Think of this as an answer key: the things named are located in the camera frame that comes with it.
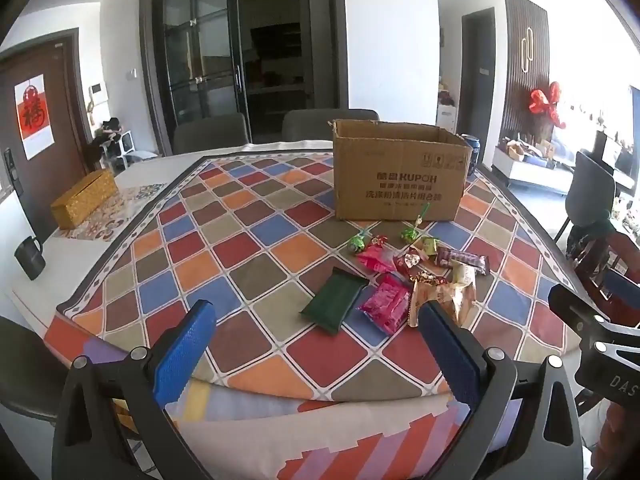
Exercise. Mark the white low cabinet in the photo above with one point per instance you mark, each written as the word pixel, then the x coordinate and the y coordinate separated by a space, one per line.
pixel 530 172

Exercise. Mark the black mug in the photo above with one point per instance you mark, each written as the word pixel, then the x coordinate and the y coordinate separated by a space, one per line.
pixel 30 260

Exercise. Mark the beige snack packet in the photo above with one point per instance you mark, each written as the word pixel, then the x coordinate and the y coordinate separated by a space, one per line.
pixel 450 305

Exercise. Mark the small pink snack packet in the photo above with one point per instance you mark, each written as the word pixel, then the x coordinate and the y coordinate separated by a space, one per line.
pixel 375 261

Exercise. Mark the red-brown wooden chair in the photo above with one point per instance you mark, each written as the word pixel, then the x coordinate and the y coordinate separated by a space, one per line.
pixel 600 270

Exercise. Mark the dark green snack packet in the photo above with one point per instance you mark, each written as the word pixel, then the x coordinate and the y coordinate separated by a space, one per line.
pixel 332 300

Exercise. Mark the red and gold candy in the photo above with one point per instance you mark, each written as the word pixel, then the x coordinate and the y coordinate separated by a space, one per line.
pixel 427 277

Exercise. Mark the red and white door poster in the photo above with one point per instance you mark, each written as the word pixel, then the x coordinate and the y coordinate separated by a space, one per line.
pixel 34 117

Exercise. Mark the dark interior door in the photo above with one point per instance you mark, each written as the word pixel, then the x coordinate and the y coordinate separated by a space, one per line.
pixel 477 75

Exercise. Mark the checkered colourful tablecloth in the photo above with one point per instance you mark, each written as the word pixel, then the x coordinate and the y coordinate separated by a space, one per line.
pixel 240 250

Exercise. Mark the white intercom panel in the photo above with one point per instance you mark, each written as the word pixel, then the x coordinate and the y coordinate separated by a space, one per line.
pixel 98 94

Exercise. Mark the brown entrance door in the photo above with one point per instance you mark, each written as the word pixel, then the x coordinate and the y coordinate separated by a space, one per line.
pixel 65 125

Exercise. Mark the red wrapped candy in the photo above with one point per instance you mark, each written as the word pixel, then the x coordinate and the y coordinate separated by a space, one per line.
pixel 378 241

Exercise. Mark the small white cabinet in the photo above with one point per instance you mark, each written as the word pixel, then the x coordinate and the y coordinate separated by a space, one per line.
pixel 446 119

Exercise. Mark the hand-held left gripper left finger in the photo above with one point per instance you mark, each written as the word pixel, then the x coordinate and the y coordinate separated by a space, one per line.
pixel 185 355

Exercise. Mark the large pink snack packet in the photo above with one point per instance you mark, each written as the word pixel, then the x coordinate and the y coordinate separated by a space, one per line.
pixel 387 305

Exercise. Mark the white snack packet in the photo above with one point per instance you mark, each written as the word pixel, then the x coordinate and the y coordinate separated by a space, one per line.
pixel 462 275

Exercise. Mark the blue drink can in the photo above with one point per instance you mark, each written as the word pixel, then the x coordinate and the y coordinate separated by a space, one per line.
pixel 472 152

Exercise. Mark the gold tissue box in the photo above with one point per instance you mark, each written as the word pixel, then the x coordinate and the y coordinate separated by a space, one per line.
pixel 82 200

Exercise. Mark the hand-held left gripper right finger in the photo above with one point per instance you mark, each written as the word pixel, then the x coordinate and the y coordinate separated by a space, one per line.
pixel 450 350

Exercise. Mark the white shelf with black bag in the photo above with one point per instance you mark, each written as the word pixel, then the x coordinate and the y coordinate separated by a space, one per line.
pixel 117 142

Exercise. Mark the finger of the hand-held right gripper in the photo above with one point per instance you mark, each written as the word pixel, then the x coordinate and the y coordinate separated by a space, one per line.
pixel 625 287
pixel 580 307

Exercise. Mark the green and yellow snack packet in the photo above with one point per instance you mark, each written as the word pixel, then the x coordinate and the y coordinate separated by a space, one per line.
pixel 430 248

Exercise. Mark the dark side chair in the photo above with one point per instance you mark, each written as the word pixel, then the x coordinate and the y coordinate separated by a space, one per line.
pixel 592 185

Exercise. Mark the brown snack bar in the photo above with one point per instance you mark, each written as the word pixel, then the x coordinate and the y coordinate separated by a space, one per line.
pixel 465 261

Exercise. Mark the red and white candy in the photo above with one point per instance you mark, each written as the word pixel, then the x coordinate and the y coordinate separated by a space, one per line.
pixel 409 260

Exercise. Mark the dark green bag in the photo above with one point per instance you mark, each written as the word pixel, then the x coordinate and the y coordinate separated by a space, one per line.
pixel 590 232

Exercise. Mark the grey dining chair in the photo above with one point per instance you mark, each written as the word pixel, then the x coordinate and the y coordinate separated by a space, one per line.
pixel 310 125
pixel 30 370
pixel 210 132

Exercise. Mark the brown cardboard box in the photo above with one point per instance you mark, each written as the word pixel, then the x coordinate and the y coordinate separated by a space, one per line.
pixel 400 180

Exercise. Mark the patterned placemat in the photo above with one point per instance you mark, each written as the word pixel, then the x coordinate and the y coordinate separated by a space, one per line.
pixel 125 205

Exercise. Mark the red bow decoration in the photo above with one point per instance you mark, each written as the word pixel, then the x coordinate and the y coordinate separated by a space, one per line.
pixel 542 100

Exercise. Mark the black glass sliding door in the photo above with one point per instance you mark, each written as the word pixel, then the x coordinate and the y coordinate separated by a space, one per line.
pixel 200 60

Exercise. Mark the green lollipop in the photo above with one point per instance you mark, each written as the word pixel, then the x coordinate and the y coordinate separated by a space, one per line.
pixel 409 234
pixel 357 245

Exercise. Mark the gold wall ornament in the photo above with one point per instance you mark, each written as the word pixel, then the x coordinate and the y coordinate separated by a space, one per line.
pixel 525 52

